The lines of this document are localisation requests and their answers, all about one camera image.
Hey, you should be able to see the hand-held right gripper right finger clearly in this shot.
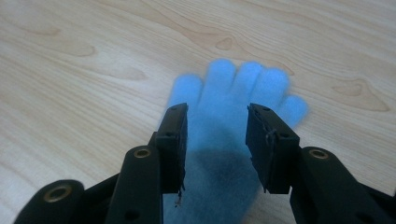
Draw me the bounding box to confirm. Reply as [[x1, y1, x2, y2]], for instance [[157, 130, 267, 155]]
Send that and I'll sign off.
[[245, 103, 388, 224]]

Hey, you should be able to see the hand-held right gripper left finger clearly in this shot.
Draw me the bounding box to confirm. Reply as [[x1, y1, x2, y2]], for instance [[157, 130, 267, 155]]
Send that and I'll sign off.
[[104, 102, 190, 224]]

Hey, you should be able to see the plain blue grey-cuffed glove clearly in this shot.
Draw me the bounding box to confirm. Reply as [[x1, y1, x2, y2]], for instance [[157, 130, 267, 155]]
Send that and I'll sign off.
[[162, 58, 310, 224]]

